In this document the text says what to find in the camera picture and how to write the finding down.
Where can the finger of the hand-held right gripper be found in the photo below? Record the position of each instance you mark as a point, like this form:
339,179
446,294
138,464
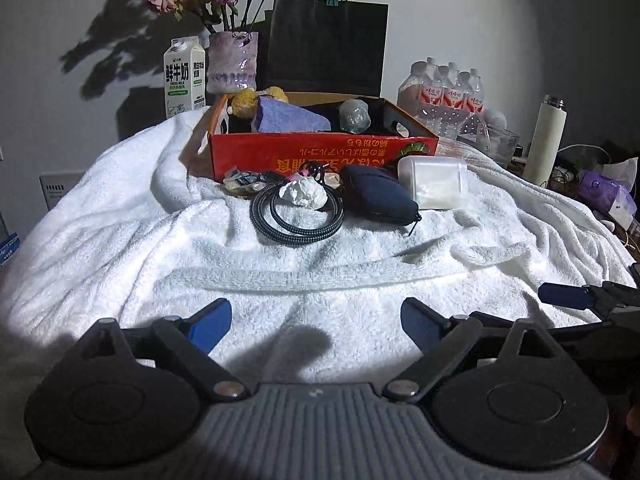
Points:
565,296
492,321

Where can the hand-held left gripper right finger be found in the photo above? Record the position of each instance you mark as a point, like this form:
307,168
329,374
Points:
420,322

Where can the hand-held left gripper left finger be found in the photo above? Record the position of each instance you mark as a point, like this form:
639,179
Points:
212,322

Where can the navy zip pouch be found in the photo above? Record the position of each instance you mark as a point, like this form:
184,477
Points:
375,192

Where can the white plastic case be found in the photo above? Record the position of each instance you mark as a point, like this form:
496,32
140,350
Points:
432,182

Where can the foil snack wrapper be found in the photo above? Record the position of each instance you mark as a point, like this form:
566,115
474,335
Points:
245,181

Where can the white tissue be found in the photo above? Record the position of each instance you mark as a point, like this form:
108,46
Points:
302,194

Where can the black pink hair accessory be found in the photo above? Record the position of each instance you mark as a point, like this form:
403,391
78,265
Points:
322,177

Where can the red cardboard box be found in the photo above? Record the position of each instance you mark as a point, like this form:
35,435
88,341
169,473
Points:
260,152

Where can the white terry towel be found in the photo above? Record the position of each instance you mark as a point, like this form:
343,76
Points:
150,240

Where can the purple plastic bag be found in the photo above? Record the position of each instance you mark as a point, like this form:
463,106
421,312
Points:
600,185

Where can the white thermos bottle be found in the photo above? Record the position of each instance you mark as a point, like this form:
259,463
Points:
545,140

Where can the clear glass container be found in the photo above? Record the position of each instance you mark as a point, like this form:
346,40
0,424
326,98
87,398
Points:
495,142

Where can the white round gadget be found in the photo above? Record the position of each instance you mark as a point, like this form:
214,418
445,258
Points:
495,119

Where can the blue white packet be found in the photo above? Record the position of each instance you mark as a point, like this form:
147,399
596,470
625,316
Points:
9,250

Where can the purple sponge cloth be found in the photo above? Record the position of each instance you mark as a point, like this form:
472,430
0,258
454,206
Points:
285,115

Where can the yellow plush toy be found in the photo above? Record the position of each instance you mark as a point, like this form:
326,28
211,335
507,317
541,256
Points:
245,102

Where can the shrink-wrapped water bottle pack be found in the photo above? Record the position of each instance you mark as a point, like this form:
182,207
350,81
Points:
432,95

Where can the white milk carton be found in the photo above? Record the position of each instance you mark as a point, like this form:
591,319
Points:
182,80

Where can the purple glass vase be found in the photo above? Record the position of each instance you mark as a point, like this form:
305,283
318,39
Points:
232,65

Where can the black paper bag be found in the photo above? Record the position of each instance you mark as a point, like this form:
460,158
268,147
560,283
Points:
325,45

